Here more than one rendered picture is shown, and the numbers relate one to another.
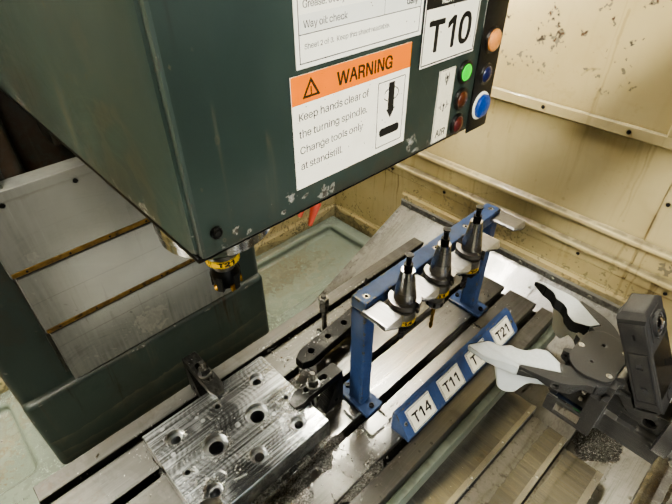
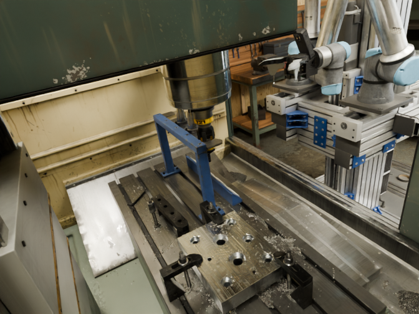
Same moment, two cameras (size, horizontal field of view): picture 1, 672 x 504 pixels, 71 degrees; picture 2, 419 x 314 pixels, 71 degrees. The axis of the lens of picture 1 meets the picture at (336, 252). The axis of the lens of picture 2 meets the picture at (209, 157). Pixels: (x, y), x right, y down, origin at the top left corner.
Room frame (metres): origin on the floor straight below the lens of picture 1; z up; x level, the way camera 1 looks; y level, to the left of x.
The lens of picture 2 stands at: (0.32, 0.84, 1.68)
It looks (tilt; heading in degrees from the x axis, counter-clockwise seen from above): 28 degrees down; 288
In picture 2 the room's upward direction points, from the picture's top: 9 degrees counter-clockwise
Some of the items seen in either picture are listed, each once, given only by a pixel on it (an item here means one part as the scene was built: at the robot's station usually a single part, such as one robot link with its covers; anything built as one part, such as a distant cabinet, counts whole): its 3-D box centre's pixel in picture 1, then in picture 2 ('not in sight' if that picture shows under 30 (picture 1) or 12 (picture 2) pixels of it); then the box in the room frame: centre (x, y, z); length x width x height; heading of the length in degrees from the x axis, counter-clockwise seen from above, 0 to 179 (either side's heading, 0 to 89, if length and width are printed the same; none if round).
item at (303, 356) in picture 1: (336, 337); (170, 215); (0.80, 0.00, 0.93); 0.26 x 0.05 x 0.06; 138
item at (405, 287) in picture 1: (406, 283); not in sight; (0.65, -0.13, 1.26); 0.04 x 0.04 x 0.07
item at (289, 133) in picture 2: not in sight; (302, 123); (0.28, -0.99, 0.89); 0.36 x 0.10 x 0.09; 43
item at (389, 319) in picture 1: (385, 316); (213, 142); (0.61, -0.09, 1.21); 0.07 x 0.05 x 0.01; 43
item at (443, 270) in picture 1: (442, 257); (191, 119); (0.72, -0.21, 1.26); 0.04 x 0.04 x 0.07
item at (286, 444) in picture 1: (238, 435); (229, 254); (0.52, 0.20, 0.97); 0.29 x 0.23 x 0.05; 133
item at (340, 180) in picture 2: not in sight; (338, 146); (0.07, -0.87, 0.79); 0.13 x 0.09 x 0.86; 133
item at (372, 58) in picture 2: not in sight; (380, 62); (-0.04, -0.62, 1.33); 0.13 x 0.12 x 0.14; 111
